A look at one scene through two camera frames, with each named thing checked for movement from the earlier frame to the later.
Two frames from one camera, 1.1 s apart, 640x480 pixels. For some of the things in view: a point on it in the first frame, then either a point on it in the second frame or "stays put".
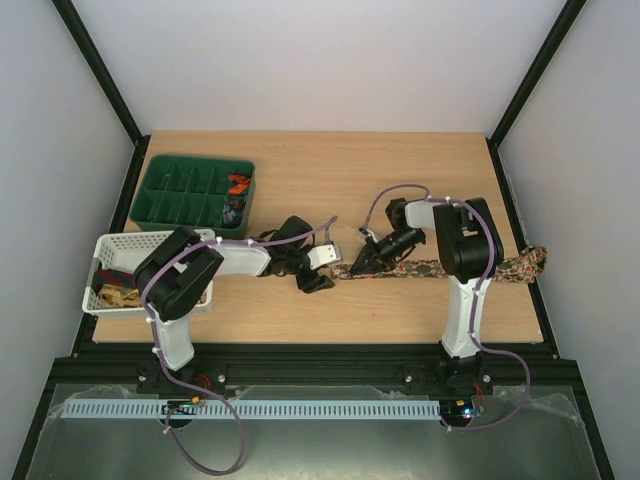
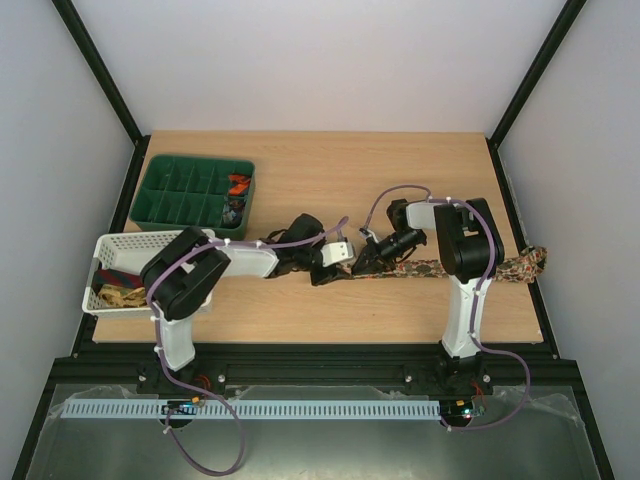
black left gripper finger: x=322 y=283 to x=333 y=277
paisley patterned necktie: x=506 y=272 stays put
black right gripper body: x=378 y=250 stays put
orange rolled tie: x=238 y=184 stays put
